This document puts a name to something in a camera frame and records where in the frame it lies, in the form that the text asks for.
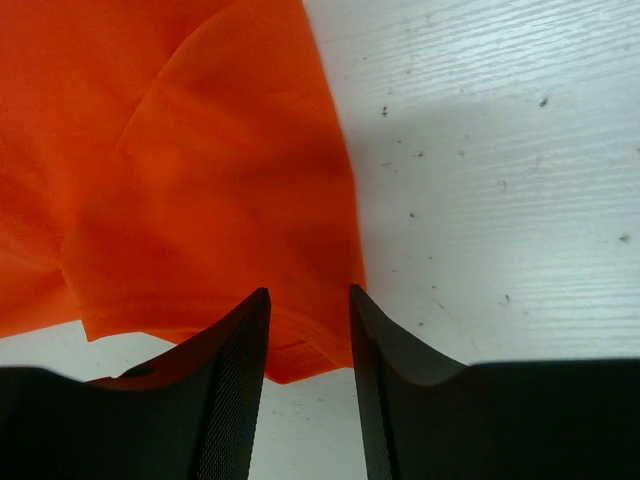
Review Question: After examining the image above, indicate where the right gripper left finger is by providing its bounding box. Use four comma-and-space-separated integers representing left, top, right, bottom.
1, 288, 271, 479

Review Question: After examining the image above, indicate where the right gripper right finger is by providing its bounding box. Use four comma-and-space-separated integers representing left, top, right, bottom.
350, 286, 639, 479

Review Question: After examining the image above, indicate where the orange t-shirt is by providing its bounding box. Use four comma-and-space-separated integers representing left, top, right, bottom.
1, 1, 365, 384

